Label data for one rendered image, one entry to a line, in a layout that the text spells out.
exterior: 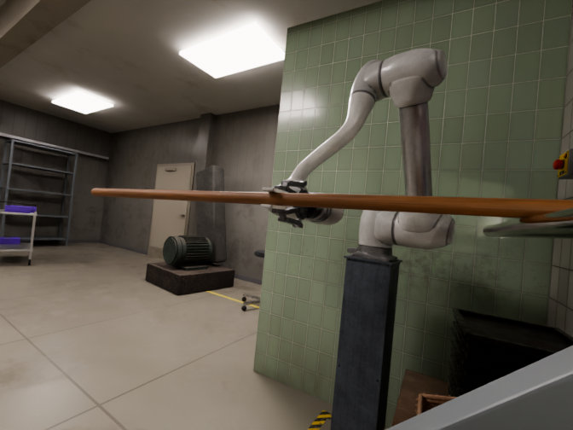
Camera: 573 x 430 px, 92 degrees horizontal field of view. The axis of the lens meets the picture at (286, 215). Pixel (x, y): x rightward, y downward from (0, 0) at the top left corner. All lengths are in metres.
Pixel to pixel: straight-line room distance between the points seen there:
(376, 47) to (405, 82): 1.04
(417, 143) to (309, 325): 1.35
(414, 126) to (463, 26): 1.05
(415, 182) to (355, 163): 0.75
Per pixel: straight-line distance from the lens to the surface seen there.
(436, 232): 1.22
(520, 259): 1.79
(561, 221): 0.36
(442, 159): 1.80
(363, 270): 1.30
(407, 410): 1.12
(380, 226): 1.29
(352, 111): 1.11
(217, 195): 0.74
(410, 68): 1.12
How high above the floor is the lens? 1.14
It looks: 1 degrees up
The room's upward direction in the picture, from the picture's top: 6 degrees clockwise
